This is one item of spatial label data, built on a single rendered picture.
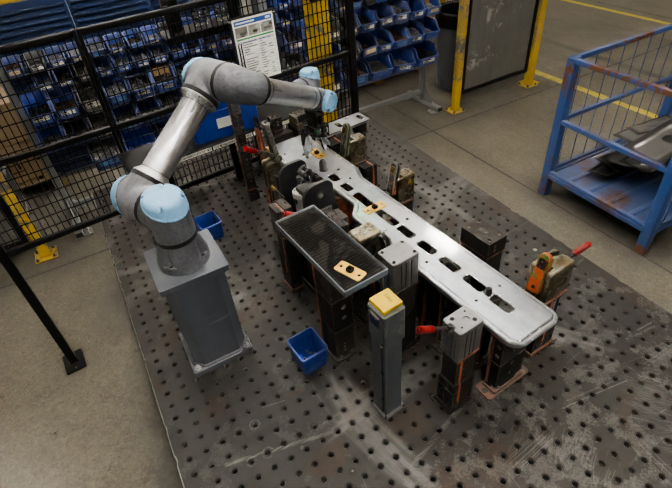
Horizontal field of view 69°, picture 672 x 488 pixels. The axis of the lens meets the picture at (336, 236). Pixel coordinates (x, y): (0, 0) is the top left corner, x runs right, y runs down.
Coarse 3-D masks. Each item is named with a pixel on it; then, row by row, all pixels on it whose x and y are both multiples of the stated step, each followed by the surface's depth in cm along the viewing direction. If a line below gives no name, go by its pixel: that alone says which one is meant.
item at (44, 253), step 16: (0, 176) 288; (0, 192) 293; (16, 208) 302; (0, 224) 306; (16, 224) 309; (32, 224) 312; (0, 240) 311; (16, 240) 316; (32, 240) 318; (48, 256) 328
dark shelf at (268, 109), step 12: (264, 108) 240; (276, 108) 239; (288, 108) 238; (300, 108) 237; (288, 120) 230; (252, 132) 223; (192, 144) 217; (204, 144) 216; (216, 144) 216; (228, 144) 219; (120, 156) 213; (132, 156) 212; (144, 156) 212; (192, 156) 212; (132, 168) 204
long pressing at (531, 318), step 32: (288, 160) 205; (352, 192) 184; (384, 192) 182; (384, 224) 167; (416, 224) 166; (448, 256) 152; (448, 288) 142; (512, 288) 140; (512, 320) 131; (544, 320) 130
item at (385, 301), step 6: (378, 294) 120; (384, 294) 120; (390, 294) 120; (372, 300) 119; (378, 300) 119; (384, 300) 119; (390, 300) 119; (396, 300) 118; (378, 306) 117; (384, 306) 117; (390, 306) 117; (396, 306) 117; (384, 312) 116
